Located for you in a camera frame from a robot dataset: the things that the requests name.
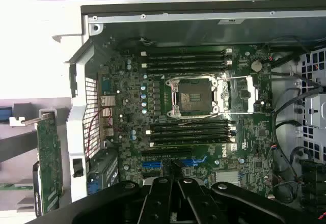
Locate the silver chipset heatsink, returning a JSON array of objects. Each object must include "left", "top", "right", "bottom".
[{"left": 215, "top": 170, "right": 241, "bottom": 188}]

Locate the blue expansion slot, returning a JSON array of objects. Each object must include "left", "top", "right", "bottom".
[{"left": 142, "top": 158, "right": 200, "bottom": 171}]

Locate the black expansion slot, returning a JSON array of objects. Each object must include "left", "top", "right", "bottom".
[{"left": 141, "top": 149, "right": 192, "bottom": 159}]

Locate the black RAM slot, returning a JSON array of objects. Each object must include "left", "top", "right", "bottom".
[
  {"left": 141, "top": 64, "right": 230, "bottom": 73},
  {"left": 146, "top": 126, "right": 236, "bottom": 134},
  {"left": 146, "top": 59, "right": 233, "bottom": 67},
  {"left": 146, "top": 47, "right": 233, "bottom": 54},
  {"left": 149, "top": 119, "right": 236, "bottom": 128},
  {"left": 150, "top": 132, "right": 236, "bottom": 142},
  {"left": 141, "top": 52, "right": 230, "bottom": 60}
]

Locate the black open PC case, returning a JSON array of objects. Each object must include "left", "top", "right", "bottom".
[{"left": 52, "top": 0, "right": 326, "bottom": 224}]

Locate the black plastic box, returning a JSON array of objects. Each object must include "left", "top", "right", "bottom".
[{"left": 300, "top": 159, "right": 326, "bottom": 209}]

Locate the thin metal locking lever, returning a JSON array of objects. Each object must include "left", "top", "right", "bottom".
[{"left": 178, "top": 111, "right": 230, "bottom": 126}]

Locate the green RAM stick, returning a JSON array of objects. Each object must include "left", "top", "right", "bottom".
[{"left": 0, "top": 182, "right": 34, "bottom": 191}]

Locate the grey parts rack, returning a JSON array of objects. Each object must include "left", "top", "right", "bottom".
[{"left": 0, "top": 98, "right": 73, "bottom": 224}]

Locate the green motherboard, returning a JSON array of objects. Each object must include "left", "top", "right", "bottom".
[{"left": 98, "top": 44, "right": 273, "bottom": 199}]

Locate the CPU socket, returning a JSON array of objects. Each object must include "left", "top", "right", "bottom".
[{"left": 165, "top": 77, "right": 220, "bottom": 119}]

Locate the silver socket cover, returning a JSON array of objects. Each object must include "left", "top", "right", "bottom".
[{"left": 216, "top": 75, "right": 259, "bottom": 115}]

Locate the silver perforated drive cage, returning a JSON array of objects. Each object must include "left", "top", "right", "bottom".
[{"left": 296, "top": 47, "right": 326, "bottom": 163}]

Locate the hard disk with blue caddy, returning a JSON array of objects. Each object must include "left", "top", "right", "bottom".
[{"left": 0, "top": 106, "right": 13, "bottom": 123}]

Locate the thin red wire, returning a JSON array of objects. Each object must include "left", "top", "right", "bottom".
[{"left": 85, "top": 106, "right": 113, "bottom": 156}]

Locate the black wire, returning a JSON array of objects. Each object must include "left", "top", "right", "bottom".
[{"left": 270, "top": 86, "right": 306, "bottom": 146}]

